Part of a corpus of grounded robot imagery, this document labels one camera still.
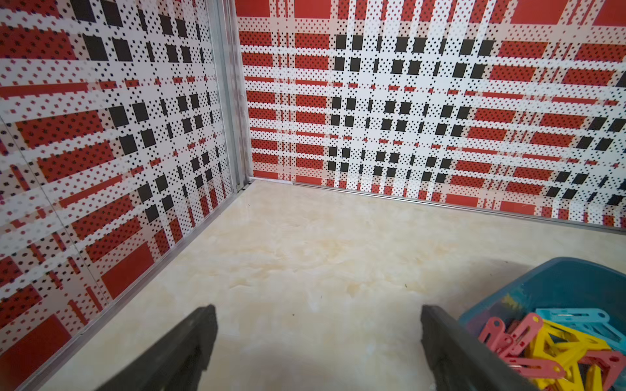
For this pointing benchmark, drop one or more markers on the pink clothespin in tray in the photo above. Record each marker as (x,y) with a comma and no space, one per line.
(510,344)

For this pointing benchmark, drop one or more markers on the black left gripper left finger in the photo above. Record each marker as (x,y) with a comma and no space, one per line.
(176,361)

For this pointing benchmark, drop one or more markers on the yellow clothespin in tray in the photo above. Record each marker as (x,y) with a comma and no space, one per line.
(566,347)

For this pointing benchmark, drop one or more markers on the cyan clothespin in tray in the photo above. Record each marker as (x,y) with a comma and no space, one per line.
(592,321)

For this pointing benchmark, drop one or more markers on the teal plastic storage tray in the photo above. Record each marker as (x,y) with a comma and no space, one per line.
(563,283)

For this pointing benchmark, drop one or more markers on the pink clothespin lower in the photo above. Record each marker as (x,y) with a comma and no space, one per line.
(536,368)

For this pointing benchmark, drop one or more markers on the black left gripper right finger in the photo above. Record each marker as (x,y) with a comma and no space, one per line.
(459,361)

